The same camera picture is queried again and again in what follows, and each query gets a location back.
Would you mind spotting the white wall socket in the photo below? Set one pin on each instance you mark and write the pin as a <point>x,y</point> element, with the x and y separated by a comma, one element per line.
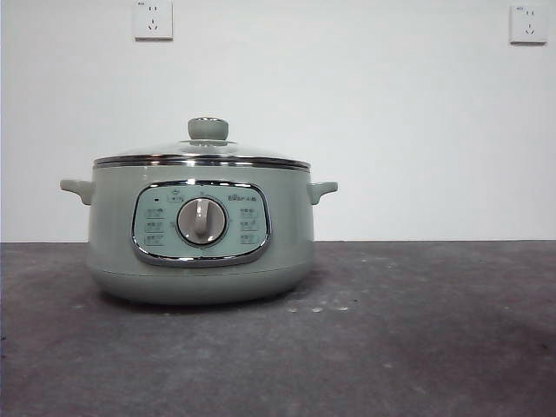
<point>528,24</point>
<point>153,21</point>

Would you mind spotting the pale green electric pot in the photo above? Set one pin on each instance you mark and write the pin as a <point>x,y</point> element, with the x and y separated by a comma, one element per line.
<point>113,243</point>

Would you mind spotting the glass lid with green knob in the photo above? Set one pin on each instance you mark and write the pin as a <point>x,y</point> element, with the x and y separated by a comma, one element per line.
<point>207,128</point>

